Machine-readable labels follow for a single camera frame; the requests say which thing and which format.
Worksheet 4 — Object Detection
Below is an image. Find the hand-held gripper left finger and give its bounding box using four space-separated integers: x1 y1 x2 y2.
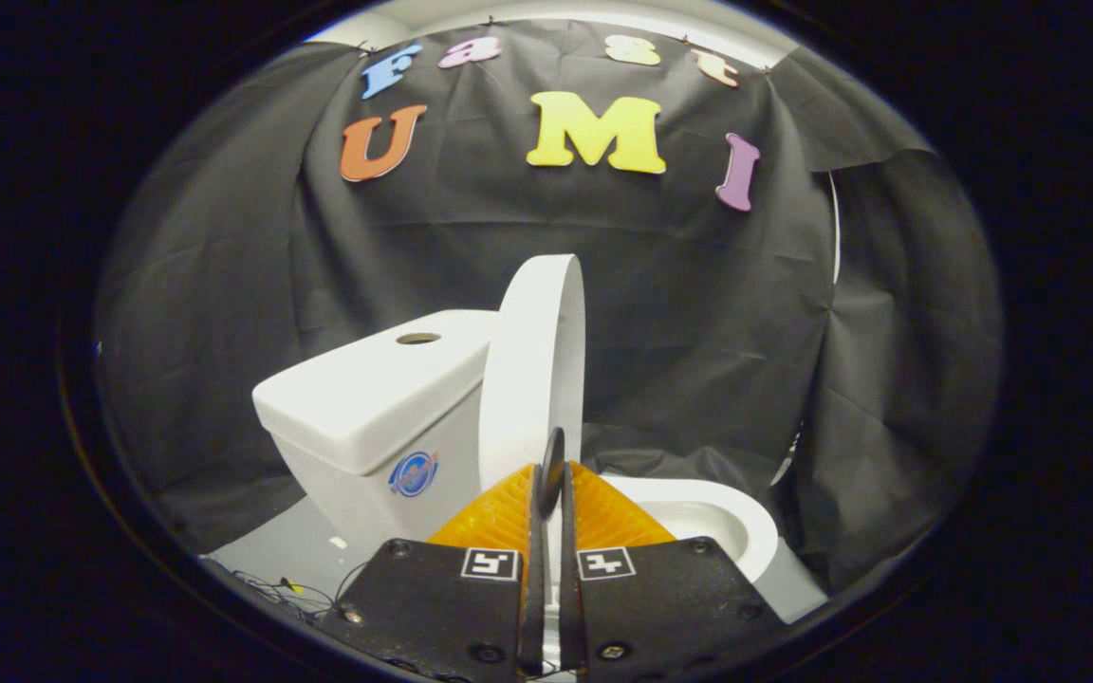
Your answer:
318 463 547 680

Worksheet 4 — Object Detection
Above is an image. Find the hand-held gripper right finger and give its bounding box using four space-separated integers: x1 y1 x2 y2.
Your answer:
561 461 786 680

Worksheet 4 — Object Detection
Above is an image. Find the white toilet lid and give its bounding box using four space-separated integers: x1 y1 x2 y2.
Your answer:
477 252 588 520

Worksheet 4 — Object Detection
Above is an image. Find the white toilet seat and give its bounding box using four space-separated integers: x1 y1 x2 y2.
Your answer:
602 473 781 583

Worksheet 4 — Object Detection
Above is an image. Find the white ceramic toilet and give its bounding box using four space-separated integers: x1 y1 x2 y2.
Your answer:
251 309 781 585

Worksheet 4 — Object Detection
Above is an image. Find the white toilet tank cover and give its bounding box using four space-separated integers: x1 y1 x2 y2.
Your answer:
251 309 501 476

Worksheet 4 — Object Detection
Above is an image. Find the black backdrop cloth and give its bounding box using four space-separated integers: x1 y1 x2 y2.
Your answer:
91 17 1005 591

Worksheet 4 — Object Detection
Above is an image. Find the thin black cable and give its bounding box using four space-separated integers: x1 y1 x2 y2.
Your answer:
222 563 369 624

